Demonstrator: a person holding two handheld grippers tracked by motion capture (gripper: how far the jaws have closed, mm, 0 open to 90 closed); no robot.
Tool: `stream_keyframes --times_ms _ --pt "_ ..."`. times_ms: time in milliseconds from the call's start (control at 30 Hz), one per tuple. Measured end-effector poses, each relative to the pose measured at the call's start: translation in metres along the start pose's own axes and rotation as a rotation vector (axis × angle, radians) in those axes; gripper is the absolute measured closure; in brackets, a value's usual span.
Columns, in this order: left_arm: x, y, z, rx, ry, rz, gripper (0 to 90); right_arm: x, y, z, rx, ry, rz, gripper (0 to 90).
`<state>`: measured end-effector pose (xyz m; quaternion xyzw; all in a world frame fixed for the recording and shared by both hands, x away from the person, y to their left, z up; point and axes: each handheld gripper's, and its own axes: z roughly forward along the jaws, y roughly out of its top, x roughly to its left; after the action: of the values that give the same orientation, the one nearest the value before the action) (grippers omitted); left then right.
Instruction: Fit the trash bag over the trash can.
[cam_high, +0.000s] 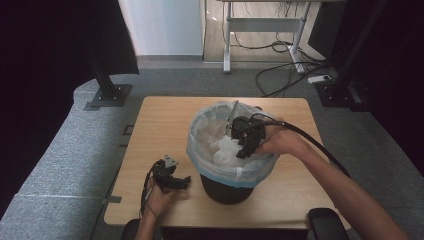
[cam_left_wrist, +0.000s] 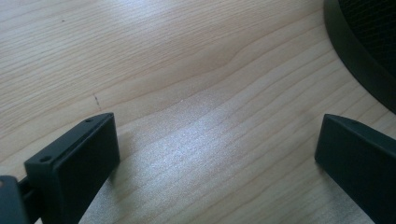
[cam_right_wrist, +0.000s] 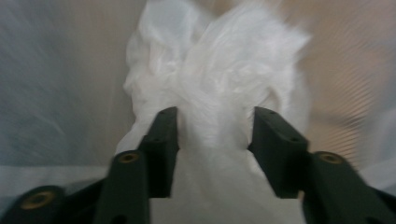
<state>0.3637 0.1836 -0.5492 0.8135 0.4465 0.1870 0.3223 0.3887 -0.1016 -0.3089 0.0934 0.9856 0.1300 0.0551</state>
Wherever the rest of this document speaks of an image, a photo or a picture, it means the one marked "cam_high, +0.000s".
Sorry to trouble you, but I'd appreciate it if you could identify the black mesh trash can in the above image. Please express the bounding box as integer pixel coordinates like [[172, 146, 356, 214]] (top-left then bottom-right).
[[199, 105, 264, 206]]

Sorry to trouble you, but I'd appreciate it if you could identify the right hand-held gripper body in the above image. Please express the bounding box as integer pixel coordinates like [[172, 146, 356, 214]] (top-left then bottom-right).
[[225, 99, 268, 150]]

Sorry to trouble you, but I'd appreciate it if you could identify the white blue-rimmed trash bag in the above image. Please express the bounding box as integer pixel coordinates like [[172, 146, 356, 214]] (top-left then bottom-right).
[[185, 100, 281, 190]]

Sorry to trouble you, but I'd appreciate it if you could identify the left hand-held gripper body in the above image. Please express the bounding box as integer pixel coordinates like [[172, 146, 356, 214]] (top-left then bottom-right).
[[151, 154, 180, 192]]

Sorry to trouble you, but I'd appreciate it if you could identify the black chair armrest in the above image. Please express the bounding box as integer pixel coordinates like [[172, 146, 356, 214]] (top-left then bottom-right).
[[120, 218, 143, 240], [308, 207, 349, 240]]

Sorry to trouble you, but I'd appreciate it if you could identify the black metal stand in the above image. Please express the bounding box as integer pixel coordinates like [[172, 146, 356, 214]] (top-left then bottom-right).
[[83, 41, 133, 108], [314, 0, 389, 113]]

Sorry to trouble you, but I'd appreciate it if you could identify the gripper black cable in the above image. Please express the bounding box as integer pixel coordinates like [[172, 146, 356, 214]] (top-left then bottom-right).
[[249, 112, 352, 180], [139, 163, 158, 219]]

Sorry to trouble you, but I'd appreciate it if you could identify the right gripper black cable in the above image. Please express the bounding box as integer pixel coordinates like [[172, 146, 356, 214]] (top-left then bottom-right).
[[249, 112, 352, 180]]

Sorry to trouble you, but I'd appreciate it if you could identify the black floor cable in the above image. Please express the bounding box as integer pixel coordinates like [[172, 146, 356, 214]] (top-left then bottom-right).
[[254, 60, 334, 99]]

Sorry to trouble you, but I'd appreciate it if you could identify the person's left hand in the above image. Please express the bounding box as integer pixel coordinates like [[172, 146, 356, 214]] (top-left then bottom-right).
[[145, 184, 180, 218]]

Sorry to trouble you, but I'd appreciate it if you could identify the white power adapter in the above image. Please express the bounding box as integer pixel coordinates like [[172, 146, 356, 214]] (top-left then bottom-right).
[[307, 74, 333, 85]]

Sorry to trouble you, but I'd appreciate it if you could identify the person's right hand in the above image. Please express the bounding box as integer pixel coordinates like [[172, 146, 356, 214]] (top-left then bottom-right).
[[257, 117, 307, 157]]

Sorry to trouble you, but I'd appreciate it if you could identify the white desk frame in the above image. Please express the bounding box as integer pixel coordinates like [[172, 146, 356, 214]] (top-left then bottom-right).
[[216, 0, 348, 75]]

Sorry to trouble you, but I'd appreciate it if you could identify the grey tape piece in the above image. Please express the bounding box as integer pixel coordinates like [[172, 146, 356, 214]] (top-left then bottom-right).
[[100, 195, 123, 205]]

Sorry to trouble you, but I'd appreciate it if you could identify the black curtain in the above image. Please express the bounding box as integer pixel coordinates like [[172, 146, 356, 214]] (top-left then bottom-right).
[[307, 0, 424, 165]]

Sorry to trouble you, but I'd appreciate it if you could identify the black cable bundle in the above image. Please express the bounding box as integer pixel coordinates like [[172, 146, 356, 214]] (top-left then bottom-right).
[[229, 31, 303, 54]]

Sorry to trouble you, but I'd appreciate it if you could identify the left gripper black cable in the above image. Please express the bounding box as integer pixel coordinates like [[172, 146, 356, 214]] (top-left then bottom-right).
[[139, 163, 158, 219]]

